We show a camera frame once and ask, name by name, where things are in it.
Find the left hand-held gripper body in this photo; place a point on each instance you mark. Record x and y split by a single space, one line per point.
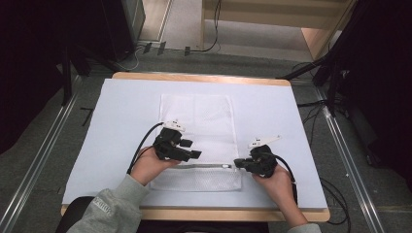
168 144

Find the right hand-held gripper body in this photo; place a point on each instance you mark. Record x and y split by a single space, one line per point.
262 161

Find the white mesh laundry bag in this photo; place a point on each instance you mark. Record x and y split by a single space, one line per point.
207 123

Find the person's right hand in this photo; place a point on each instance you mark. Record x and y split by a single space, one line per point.
278 186

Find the person's left hand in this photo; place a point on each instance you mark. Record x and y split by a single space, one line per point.
149 168

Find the white table mat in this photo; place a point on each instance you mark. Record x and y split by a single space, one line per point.
113 129

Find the wooden table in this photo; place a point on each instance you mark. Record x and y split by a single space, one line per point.
200 214

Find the dark floor tape piece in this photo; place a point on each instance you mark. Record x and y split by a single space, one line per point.
147 48
187 50
161 48

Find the black metal stand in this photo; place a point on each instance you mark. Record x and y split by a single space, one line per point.
67 77
332 87

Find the black chair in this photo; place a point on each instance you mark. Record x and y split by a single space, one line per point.
74 213

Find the dark cabinet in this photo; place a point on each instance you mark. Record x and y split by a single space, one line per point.
124 26

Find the black curtain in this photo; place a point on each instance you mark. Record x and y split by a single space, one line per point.
29 64
385 81

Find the light wooden shelf unit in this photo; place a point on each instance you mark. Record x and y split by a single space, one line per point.
259 9

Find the aluminium floor rail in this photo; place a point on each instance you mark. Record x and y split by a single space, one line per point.
35 168
353 168

